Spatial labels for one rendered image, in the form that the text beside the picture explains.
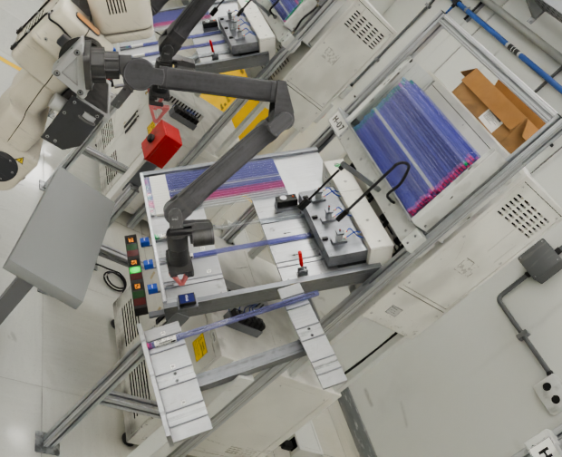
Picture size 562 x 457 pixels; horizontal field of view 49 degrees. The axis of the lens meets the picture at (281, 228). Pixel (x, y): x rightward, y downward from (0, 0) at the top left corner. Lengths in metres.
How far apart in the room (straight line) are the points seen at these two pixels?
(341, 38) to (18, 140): 1.83
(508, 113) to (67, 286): 1.64
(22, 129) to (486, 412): 2.53
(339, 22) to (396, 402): 2.07
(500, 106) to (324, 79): 1.13
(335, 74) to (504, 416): 1.91
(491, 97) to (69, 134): 1.53
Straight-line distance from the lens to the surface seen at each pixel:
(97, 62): 1.62
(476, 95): 2.55
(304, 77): 3.25
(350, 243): 2.04
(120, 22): 1.73
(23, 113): 1.88
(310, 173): 2.41
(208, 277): 2.00
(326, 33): 3.18
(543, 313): 3.38
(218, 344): 2.19
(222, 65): 3.11
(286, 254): 2.07
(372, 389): 3.79
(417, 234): 1.97
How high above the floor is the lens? 1.77
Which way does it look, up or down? 20 degrees down
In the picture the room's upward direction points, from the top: 46 degrees clockwise
